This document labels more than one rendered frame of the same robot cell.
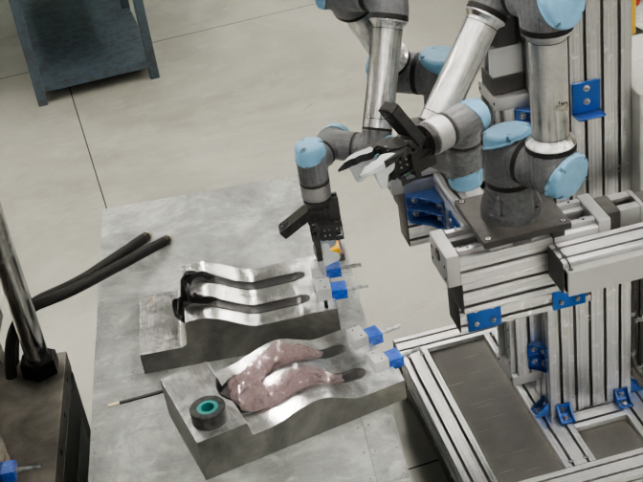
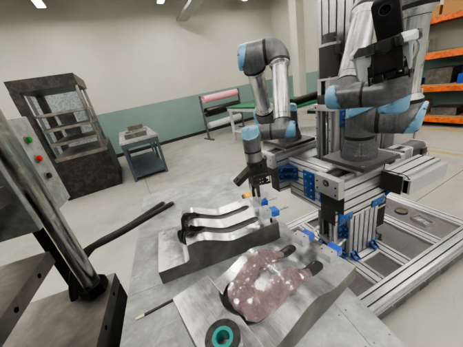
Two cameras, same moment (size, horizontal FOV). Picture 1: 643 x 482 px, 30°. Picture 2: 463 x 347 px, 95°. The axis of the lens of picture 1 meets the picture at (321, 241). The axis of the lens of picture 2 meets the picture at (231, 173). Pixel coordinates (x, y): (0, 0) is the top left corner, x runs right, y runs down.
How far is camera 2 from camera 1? 2.11 m
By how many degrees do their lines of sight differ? 13
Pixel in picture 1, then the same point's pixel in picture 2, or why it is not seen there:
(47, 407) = (91, 326)
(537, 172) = (402, 116)
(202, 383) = (208, 299)
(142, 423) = (161, 335)
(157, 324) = (169, 248)
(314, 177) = (255, 146)
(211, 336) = (204, 251)
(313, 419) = (309, 318)
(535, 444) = not seen: hidden behind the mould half
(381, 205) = not seen: hidden behind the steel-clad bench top
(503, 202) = (364, 146)
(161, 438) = not seen: outside the picture
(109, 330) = (142, 254)
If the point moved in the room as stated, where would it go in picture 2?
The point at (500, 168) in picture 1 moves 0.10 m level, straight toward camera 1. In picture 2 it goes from (365, 124) to (384, 129)
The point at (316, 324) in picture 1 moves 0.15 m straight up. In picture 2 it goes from (266, 233) to (262, 202)
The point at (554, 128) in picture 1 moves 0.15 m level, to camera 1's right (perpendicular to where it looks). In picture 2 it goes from (417, 82) to (451, 74)
